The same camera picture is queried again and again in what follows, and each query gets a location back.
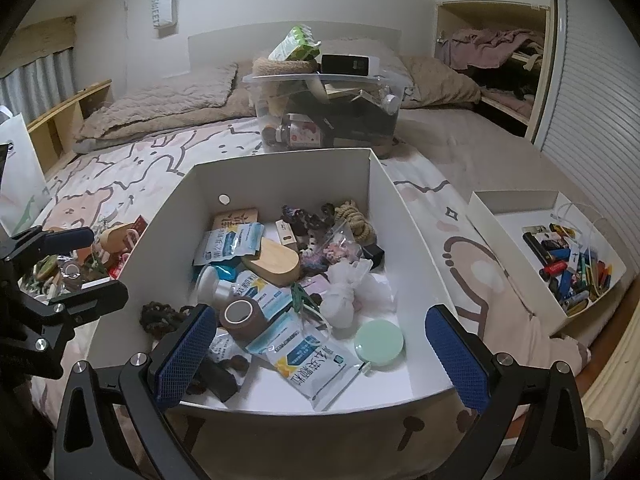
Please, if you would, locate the pile of lighters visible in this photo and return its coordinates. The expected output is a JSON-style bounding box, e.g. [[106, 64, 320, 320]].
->
[[522, 222, 615, 317]]

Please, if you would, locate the small wooden plaque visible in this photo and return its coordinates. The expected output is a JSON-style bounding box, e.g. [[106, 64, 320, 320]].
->
[[212, 208, 259, 234]]

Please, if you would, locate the brown crochet scrunchie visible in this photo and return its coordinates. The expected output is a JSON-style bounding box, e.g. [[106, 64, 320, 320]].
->
[[140, 301, 193, 337]]

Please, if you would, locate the white mesh pouch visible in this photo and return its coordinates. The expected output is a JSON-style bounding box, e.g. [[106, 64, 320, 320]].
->
[[320, 260, 394, 329]]

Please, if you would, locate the beige printed valance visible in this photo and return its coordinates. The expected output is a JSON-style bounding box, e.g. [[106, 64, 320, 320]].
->
[[15, 14, 77, 58]]

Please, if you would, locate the brown wooden comb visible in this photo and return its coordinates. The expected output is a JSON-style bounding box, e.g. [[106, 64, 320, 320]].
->
[[97, 224, 136, 261]]

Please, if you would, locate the clear plastic storage bin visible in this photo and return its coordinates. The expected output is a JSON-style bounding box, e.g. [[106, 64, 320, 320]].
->
[[242, 72, 406, 153]]

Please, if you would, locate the taupe bed sheet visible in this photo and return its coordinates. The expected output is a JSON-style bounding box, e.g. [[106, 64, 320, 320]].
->
[[395, 105, 621, 261]]

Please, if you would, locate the pile of dark hair clips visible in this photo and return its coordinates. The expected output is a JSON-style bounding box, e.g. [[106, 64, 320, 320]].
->
[[280, 202, 336, 242]]

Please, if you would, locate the jute rope bundle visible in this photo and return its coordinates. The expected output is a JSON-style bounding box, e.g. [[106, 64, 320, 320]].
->
[[334, 200, 377, 242]]

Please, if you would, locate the white hanging paper bag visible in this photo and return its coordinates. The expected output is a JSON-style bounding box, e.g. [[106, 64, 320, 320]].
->
[[150, 0, 179, 39]]

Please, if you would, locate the white slatted closet door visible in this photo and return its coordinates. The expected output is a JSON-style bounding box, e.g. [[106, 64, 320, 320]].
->
[[530, 0, 640, 281]]

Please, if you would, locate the beige fleece blanket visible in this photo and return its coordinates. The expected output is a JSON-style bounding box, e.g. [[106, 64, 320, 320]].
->
[[72, 55, 483, 156]]

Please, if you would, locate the grey quilted pillow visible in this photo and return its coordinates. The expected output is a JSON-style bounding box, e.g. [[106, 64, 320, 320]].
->
[[82, 62, 239, 133]]

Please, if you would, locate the white tote bag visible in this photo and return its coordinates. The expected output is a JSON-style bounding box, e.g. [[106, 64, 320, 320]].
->
[[0, 105, 52, 238]]

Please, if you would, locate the pile of clothes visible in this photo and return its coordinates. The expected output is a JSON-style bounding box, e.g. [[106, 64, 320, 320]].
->
[[435, 27, 548, 111]]

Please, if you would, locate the round wooden lid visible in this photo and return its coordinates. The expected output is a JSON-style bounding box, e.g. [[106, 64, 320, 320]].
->
[[242, 237, 302, 288]]

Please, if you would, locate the small white box with lighters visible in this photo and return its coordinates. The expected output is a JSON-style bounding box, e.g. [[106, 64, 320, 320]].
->
[[467, 190, 628, 338]]

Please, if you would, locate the green snack packet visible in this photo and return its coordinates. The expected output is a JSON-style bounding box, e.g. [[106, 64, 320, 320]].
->
[[268, 26, 322, 63]]

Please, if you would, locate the green clothespin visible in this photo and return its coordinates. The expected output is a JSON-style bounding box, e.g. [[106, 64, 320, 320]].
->
[[290, 282, 321, 312]]

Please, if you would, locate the printed bunny blanket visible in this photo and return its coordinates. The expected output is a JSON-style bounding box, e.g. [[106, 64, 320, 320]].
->
[[30, 120, 591, 480]]

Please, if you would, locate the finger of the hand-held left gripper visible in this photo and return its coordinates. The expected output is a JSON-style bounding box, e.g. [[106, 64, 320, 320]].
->
[[0, 226, 97, 262], [22, 279, 129, 327]]

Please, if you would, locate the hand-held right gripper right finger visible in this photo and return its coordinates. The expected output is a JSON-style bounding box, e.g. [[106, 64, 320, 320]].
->
[[424, 304, 592, 480]]

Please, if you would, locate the glass bottle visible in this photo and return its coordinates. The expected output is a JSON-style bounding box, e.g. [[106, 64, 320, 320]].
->
[[262, 114, 322, 150]]

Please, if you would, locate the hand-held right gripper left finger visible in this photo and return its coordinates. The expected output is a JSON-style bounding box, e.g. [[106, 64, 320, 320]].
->
[[52, 303, 218, 480]]

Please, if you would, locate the black rectangular box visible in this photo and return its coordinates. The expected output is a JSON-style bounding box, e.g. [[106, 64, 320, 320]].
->
[[320, 54, 379, 77]]

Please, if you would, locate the pink bead bag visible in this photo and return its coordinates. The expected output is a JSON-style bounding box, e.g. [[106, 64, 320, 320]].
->
[[310, 225, 362, 267]]

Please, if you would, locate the white shoe box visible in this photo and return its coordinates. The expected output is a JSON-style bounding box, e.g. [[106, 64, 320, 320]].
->
[[92, 147, 460, 417]]

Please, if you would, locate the beige fluffy cloth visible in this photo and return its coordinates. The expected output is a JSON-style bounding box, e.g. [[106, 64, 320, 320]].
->
[[251, 56, 322, 81]]

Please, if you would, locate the wooden bedside shelf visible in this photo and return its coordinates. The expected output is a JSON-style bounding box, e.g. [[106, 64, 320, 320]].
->
[[25, 79, 113, 176]]

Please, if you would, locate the brown bandage roll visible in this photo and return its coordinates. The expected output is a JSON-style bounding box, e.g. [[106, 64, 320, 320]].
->
[[219, 296, 259, 332]]

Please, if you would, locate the mint green tape measure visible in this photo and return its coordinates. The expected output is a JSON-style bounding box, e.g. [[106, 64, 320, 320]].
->
[[354, 320, 405, 368]]

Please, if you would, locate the small black cube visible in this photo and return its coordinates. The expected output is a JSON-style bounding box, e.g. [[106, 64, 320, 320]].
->
[[360, 244, 386, 269]]

